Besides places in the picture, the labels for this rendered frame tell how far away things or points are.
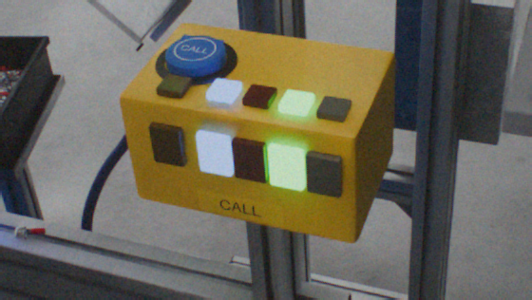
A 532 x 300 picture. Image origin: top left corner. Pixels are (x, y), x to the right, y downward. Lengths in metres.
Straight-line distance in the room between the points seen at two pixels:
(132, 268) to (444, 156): 0.53
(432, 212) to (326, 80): 0.68
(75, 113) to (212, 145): 1.92
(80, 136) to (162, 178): 1.78
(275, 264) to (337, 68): 0.17
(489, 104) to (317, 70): 0.66
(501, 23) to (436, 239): 0.32
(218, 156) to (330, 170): 0.07
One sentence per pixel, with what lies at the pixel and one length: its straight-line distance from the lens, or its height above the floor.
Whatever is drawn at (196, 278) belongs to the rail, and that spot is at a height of 0.86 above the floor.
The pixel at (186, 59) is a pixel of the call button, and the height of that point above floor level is 1.08.
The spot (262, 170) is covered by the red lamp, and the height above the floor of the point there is 1.04.
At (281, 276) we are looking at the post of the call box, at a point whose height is 0.90.
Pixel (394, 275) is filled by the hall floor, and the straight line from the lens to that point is 1.90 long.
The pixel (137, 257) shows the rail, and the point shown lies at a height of 0.86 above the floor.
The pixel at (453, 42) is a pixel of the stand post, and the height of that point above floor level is 0.83.
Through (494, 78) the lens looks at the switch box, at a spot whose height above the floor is 0.73.
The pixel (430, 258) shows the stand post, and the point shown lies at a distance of 1.28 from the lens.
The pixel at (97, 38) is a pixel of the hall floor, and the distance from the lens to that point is 2.78.
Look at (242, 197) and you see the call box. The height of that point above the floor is 1.01.
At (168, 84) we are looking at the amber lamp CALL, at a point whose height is 1.08.
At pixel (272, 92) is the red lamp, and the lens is 0.54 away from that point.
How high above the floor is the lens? 1.38
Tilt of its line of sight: 36 degrees down
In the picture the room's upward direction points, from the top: 4 degrees counter-clockwise
